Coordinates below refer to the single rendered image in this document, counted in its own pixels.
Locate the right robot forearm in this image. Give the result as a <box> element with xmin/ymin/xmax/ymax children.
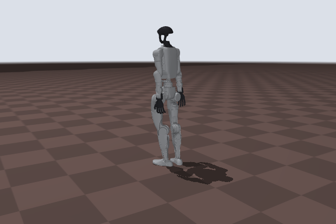
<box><xmin>176</xmin><ymin>72</ymin><xmax>183</xmax><ymax>92</ymax></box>

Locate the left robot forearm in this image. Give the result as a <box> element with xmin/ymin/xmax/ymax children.
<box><xmin>153</xmin><ymin>71</ymin><xmax>163</xmax><ymax>99</ymax></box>

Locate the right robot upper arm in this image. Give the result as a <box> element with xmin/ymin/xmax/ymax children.
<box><xmin>176</xmin><ymin>48</ymin><xmax>181</xmax><ymax>74</ymax></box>

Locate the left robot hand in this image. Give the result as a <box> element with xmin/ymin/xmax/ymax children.
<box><xmin>154</xmin><ymin>93</ymin><xmax>166</xmax><ymax>114</ymax></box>

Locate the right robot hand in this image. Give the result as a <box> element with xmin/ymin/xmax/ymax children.
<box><xmin>177</xmin><ymin>88</ymin><xmax>185</xmax><ymax>107</ymax></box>

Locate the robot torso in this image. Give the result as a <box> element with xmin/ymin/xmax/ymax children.
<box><xmin>158</xmin><ymin>45</ymin><xmax>177</xmax><ymax>100</ymax></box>

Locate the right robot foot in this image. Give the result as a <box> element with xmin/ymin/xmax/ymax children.
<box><xmin>170</xmin><ymin>157</ymin><xmax>183</xmax><ymax>165</ymax></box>

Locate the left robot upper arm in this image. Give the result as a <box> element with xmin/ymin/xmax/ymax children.
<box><xmin>153</xmin><ymin>49</ymin><xmax>163</xmax><ymax>77</ymax></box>

